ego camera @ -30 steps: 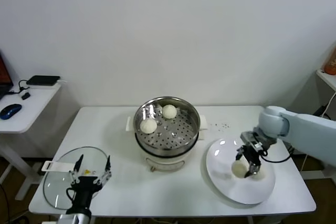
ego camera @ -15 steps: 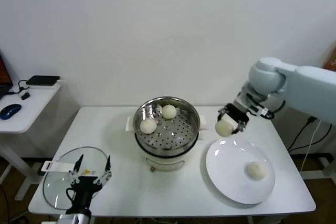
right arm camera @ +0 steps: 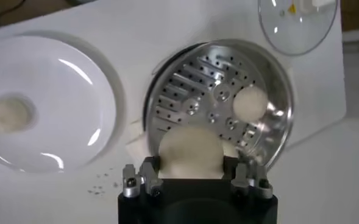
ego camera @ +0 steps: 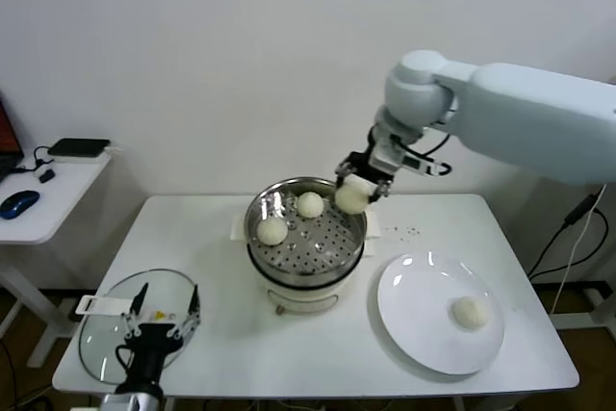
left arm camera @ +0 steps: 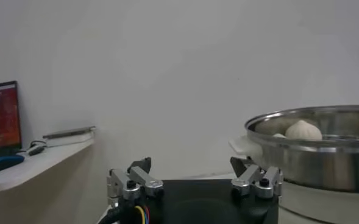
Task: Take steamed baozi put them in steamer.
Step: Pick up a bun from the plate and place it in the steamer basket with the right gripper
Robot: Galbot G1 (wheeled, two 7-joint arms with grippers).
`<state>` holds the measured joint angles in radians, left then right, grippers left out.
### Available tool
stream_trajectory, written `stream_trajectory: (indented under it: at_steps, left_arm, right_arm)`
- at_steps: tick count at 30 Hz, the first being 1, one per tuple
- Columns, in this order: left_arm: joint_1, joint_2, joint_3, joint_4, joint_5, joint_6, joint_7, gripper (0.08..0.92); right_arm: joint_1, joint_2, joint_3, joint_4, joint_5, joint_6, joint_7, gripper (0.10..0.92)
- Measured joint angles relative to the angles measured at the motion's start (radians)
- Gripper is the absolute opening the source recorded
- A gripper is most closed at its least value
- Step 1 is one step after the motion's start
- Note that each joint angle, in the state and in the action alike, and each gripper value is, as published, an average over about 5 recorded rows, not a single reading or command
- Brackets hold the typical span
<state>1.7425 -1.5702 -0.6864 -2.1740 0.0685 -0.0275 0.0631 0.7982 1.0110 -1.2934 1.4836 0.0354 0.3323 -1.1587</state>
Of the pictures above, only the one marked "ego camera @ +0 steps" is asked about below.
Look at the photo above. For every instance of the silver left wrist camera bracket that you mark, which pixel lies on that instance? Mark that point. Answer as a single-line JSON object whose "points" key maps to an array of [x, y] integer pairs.
{"points": [[120, 403]]}

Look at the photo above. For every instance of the white electric cooker pot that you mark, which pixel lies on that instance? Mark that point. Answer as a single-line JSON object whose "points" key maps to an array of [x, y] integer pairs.
{"points": [[298, 298]]}

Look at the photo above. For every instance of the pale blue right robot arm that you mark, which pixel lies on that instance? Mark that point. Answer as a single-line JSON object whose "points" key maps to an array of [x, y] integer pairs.
{"points": [[520, 112]]}

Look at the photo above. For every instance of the flat black device box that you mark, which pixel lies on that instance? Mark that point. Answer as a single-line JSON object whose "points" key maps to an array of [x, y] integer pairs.
{"points": [[79, 146]]}

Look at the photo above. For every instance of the white round plate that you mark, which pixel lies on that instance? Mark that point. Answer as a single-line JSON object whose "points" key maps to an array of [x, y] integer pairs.
{"points": [[423, 324]]}

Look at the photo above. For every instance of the small black adapter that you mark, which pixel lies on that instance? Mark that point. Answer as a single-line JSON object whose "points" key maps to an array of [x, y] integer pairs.
{"points": [[46, 176]]}

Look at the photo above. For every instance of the white side desk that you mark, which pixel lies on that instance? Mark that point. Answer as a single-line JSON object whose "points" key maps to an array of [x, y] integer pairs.
{"points": [[58, 204]]}

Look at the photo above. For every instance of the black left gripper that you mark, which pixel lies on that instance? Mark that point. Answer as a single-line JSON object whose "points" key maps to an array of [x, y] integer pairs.
{"points": [[151, 348]]}

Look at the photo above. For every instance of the stainless steel steamer basket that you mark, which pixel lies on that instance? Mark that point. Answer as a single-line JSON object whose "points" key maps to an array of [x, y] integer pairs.
{"points": [[337, 259]]}

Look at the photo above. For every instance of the white steamed baozi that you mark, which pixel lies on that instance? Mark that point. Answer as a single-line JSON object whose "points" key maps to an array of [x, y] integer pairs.
{"points": [[471, 315], [272, 232], [352, 197], [310, 205]]}

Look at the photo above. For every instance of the blue computer mouse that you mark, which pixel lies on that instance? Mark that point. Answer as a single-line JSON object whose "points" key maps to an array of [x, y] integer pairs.
{"points": [[19, 203]]}

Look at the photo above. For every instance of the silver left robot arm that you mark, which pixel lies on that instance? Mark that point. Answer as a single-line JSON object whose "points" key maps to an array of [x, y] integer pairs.
{"points": [[151, 403]]}

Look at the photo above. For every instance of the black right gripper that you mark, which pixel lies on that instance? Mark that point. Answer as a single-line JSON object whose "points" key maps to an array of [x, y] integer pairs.
{"points": [[370, 163]]}

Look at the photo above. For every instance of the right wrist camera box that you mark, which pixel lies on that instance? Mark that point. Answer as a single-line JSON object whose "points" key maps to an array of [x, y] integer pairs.
{"points": [[414, 163]]}

